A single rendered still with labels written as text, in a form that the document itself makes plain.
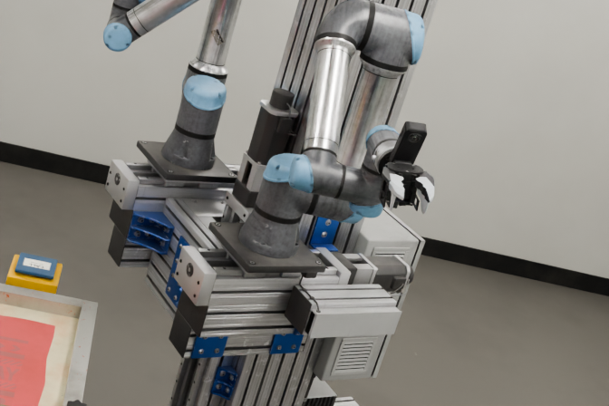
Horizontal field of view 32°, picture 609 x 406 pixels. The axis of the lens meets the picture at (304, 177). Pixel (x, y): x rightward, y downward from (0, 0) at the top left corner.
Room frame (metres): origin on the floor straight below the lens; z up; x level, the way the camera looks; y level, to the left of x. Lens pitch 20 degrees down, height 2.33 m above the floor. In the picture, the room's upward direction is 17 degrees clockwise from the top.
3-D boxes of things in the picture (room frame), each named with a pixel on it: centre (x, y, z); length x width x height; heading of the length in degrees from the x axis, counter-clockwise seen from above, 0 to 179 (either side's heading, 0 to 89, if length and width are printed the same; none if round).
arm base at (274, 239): (2.40, 0.04, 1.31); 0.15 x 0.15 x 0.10
